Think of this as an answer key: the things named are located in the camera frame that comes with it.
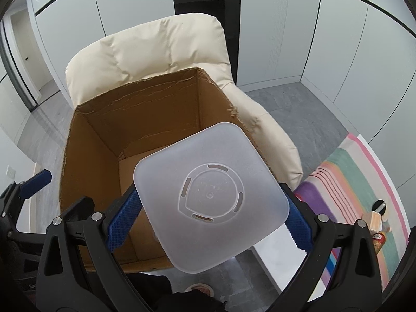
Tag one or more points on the cardboard box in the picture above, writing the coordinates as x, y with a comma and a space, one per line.
97, 143

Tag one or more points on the cream padded armchair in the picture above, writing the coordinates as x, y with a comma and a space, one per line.
162, 45

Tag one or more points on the white wall socket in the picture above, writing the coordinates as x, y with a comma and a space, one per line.
11, 171

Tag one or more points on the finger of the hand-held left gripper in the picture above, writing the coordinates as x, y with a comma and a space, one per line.
81, 206
35, 178

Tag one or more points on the black round disc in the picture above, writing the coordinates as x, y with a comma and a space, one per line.
377, 207

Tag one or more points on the small wooden block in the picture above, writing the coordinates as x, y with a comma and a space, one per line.
372, 221

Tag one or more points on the black glossy cabinet panel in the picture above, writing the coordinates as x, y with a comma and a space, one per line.
204, 6

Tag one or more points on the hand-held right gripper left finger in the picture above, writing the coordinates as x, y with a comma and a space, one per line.
125, 216

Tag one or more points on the dark door frame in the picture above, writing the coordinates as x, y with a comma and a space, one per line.
16, 71

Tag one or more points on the striped colourful cloth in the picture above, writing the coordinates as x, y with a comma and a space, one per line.
351, 175

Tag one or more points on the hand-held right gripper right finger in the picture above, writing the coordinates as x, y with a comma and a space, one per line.
300, 224

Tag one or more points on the small amber bottle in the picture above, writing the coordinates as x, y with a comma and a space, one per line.
378, 242

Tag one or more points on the translucent plastic container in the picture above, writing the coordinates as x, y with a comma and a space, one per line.
211, 195

